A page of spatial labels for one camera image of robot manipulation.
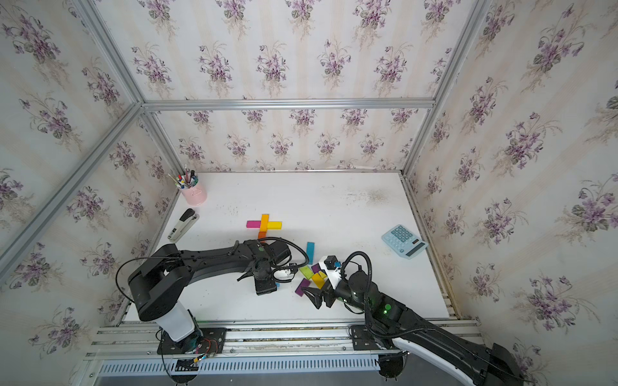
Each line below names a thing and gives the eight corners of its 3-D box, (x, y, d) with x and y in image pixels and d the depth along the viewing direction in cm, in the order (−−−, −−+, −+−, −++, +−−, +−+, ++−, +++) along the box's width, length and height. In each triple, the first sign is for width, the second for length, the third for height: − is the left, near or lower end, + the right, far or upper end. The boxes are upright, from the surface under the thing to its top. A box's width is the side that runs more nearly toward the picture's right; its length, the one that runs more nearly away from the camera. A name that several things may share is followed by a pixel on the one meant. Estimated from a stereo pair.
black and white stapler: (169, 241, 97) (163, 234, 93) (192, 214, 106) (188, 207, 102) (178, 244, 97) (173, 238, 93) (201, 216, 105) (196, 210, 101)
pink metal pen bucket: (189, 205, 110) (180, 191, 102) (194, 193, 114) (186, 178, 106) (204, 205, 110) (196, 191, 102) (209, 193, 115) (201, 178, 107)
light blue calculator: (407, 264, 91) (410, 261, 89) (380, 238, 98) (382, 235, 96) (426, 247, 96) (429, 244, 94) (399, 224, 103) (401, 220, 101)
